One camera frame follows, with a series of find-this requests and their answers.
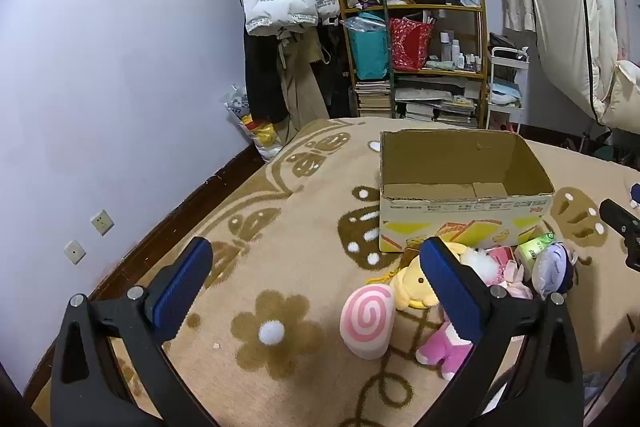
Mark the beige coat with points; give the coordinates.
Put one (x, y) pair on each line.
(300, 87)

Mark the white fluffy plush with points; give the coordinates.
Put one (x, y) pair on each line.
(475, 262)

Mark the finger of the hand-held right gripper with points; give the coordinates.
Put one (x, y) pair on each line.
(620, 217)

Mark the pink swirl plush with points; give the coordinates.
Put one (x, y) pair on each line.
(367, 317)

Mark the purple white plush toy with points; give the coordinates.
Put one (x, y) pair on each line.
(550, 267)

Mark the white duvet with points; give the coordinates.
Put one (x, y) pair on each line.
(560, 7)

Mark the wooden shelf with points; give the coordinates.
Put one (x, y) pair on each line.
(415, 8)

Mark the black coat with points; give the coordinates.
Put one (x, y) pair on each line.
(262, 77)

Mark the dark bag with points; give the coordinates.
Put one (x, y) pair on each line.
(502, 41)

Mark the pink doll plush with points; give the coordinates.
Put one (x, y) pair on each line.
(440, 352)

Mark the red gift bag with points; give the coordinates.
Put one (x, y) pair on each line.
(410, 44)

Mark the green thin pole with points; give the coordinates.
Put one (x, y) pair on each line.
(387, 37)

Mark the row of white cosmetic bottles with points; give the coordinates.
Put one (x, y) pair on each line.
(457, 54)

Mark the light blue cloth bundle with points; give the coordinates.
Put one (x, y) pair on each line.
(505, 93)

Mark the white trolley cart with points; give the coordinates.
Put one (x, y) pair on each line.
(505, 52)

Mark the black tripod stand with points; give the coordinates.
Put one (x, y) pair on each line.
(595, 137)

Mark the green tissue pack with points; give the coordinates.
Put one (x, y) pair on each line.
(535, 249)

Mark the pink packet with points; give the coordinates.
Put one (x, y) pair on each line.
(505, 259)

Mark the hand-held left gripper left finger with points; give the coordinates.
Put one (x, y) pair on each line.
(182, 287)

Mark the plastic bag with yellow contents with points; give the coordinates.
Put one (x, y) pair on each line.
(250, 122)

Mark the stack of books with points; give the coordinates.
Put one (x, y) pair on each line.
(374, 99)

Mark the yellow plush toy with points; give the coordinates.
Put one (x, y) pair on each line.
(410, 282)

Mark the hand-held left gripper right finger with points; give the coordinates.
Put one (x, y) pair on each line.
(450, 287)

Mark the printed cardboard box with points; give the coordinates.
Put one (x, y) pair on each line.
(450, 212)

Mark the pile of books and papers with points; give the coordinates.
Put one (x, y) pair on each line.
(440, 104)

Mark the white wall socket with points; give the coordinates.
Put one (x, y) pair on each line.
(102, 222)
(74, 252)

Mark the teal bag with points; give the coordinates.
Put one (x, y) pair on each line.
(367, 54)

